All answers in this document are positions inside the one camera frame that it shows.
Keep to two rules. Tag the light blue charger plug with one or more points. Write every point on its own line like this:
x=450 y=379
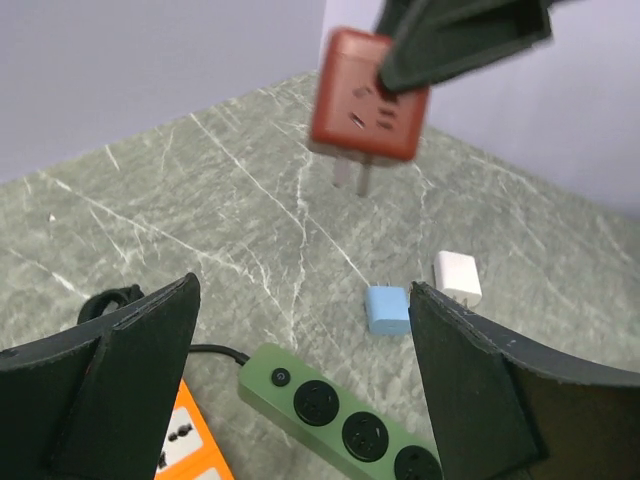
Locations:
x=387 y=310

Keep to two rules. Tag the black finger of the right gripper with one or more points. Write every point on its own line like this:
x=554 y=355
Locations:
x=434 y=41

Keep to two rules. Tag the green power strip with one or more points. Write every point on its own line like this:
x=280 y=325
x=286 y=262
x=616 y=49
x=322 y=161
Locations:
x=332 y=422

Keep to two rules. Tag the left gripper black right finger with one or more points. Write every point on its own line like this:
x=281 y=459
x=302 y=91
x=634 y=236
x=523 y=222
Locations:
x=503 y=404

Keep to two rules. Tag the white charger plug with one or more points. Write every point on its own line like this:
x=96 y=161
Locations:
x=456 y=275

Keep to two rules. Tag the red cube socket adapter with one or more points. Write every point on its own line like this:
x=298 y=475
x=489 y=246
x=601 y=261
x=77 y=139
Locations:
x=355 y=118

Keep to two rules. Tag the orange power strip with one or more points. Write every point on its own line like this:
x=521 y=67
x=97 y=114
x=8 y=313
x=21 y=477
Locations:
x=189 y=449

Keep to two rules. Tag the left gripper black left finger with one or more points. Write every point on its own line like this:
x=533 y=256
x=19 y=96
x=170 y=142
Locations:
x=94 y=401

